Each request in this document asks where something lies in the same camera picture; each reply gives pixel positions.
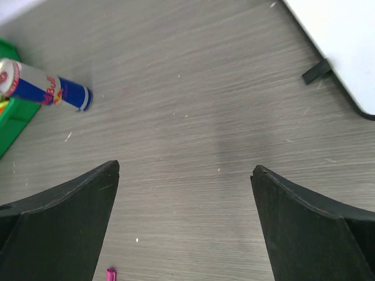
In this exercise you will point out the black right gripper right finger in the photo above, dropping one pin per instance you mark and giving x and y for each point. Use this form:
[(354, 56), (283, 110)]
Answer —
[(309, 236)]

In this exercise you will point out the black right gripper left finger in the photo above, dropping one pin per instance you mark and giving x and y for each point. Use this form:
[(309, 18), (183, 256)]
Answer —
[(58, 234)]

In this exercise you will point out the pink capped white marker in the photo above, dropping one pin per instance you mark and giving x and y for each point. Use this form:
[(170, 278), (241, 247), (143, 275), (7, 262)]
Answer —
[(111, 274)]

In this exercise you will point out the white whiteboard black frame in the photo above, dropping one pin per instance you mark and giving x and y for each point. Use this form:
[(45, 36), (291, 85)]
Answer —
[(343, 34)]

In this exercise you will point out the green plastic tray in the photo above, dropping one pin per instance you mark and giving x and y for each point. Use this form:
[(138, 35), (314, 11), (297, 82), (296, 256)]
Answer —
[(14, 118)]

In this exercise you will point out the Red Bull can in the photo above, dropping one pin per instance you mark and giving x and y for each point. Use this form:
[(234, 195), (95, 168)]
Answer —
[(24, 82)]

